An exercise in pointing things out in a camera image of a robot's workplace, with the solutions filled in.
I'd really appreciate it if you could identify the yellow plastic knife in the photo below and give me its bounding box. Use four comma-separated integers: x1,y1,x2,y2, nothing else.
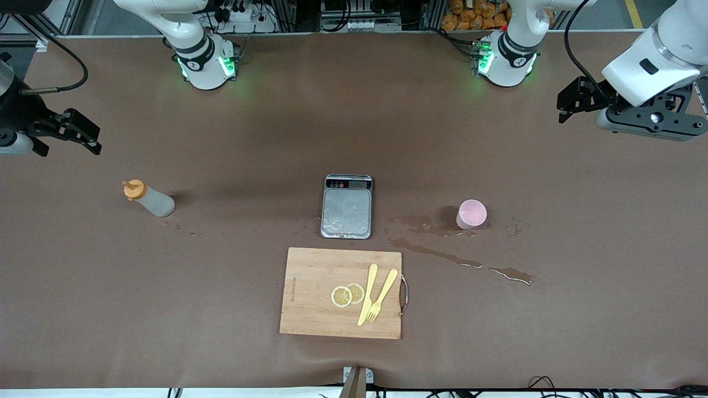
357,264,379,327

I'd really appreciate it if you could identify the long water puddle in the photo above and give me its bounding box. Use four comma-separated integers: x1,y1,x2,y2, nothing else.
389,238,483,269

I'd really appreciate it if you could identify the white power strip with plugs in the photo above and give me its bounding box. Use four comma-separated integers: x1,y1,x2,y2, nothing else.
218,7,277,33

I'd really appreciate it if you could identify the pink plastic cup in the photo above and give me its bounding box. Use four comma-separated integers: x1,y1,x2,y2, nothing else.
456,200,488,230

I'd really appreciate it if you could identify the wide water puddle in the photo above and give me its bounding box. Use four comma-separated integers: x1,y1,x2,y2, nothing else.
387,214,479,238

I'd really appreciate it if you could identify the silver digital kitchen scale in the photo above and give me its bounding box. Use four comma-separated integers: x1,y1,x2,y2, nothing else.
321,174,373,240

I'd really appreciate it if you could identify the translucent sauce bottle orange cap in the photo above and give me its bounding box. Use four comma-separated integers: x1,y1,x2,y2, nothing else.
123,179,176,218

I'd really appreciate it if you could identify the wooden cutting board metal handle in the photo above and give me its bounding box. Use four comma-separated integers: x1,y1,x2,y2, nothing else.
279,247,409,340

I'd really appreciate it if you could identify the black camera cable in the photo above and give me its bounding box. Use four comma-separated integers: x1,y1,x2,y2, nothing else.
0,14,89,96
563,0,609,97

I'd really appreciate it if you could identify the orange snack packets pile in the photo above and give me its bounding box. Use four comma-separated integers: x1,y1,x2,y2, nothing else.
441,0,512,32

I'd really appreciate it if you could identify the small water puddle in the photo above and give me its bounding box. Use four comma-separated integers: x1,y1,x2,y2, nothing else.
490,267,535,286

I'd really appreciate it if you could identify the yellow plastic fork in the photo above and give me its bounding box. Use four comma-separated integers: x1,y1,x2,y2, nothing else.
366,269,399,323

